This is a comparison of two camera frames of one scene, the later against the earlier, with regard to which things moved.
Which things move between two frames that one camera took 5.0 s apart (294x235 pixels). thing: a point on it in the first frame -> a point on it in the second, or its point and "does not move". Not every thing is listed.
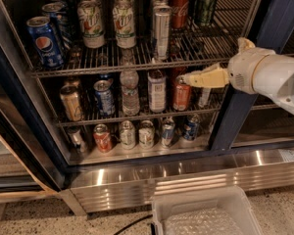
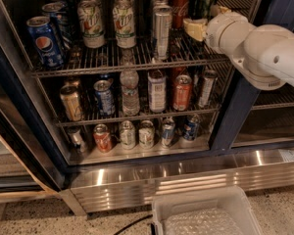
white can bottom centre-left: [127, 135] does not move
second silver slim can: [160, 2] does not move
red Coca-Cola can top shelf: [179, 7] does not move
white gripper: [244, 70] -> [217, 30]
